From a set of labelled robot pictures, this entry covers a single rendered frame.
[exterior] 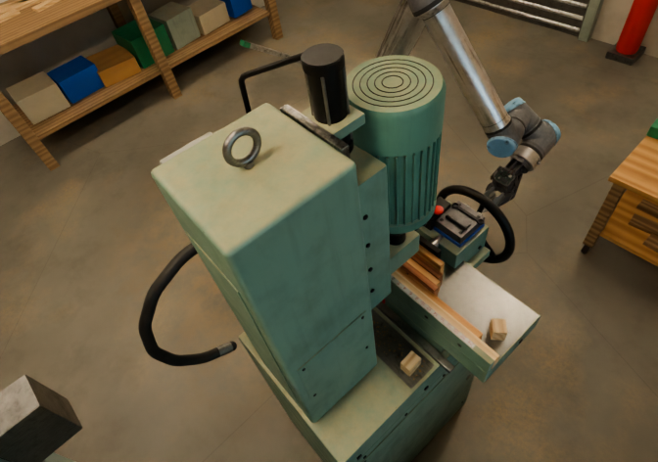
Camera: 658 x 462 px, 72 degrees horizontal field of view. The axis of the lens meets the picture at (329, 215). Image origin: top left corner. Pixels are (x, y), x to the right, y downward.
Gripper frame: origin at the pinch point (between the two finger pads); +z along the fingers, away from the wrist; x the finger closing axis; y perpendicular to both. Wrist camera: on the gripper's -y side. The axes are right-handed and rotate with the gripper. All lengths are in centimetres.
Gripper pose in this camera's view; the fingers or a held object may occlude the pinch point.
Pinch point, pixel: (484, 209)
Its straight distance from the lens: 165.6
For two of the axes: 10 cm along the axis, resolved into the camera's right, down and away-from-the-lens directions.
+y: -3.7, -4.1, -8.3
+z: -6.6, 7.5, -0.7
